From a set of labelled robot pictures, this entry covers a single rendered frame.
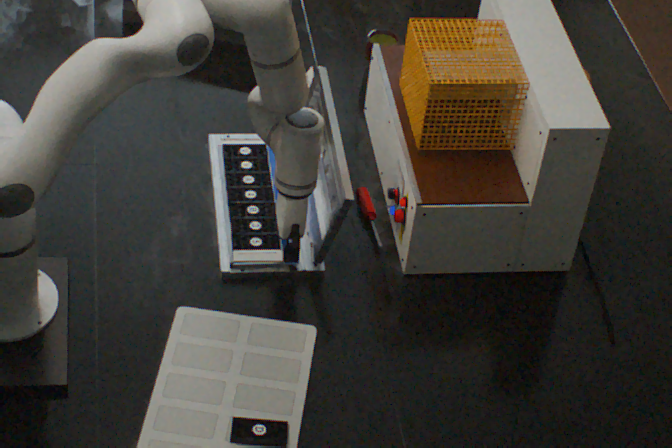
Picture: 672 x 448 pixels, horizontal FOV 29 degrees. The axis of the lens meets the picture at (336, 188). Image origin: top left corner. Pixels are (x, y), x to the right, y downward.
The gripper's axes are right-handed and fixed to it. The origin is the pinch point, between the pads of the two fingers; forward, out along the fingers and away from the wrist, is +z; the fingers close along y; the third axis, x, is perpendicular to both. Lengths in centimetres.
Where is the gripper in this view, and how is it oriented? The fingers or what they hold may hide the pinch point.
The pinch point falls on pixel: (289, 243)
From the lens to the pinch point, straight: 265.6
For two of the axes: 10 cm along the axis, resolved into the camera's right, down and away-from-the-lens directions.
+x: 9.9, -0.1, 1.6
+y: 1.3, 6.4, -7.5
